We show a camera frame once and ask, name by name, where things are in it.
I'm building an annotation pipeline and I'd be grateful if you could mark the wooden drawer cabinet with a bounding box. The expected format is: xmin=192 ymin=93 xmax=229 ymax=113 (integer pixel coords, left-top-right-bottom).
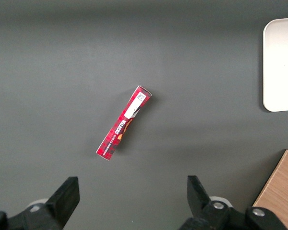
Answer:
xmin=252 ymin=149 xmax=288 ymax=230

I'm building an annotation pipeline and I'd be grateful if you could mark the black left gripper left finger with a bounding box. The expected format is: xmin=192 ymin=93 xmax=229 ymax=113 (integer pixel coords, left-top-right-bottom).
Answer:
xmin=0 ymin=176 xmax=81 ymax=230

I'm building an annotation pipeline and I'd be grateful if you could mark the cream plastic tray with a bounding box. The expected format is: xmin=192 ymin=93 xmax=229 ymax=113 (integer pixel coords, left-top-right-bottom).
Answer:
xmin=263 ymin=17 xmax=288 ymax=112

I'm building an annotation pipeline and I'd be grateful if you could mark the red cookie box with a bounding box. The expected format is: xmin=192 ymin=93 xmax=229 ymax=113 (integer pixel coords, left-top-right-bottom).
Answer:
xmin=95 ymin=85 xmax=153 ymax=162

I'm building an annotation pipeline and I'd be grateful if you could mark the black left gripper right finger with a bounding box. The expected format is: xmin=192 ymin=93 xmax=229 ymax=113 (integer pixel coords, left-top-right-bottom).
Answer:
xmin=180 ymin=175 xmax=288 ymax=230

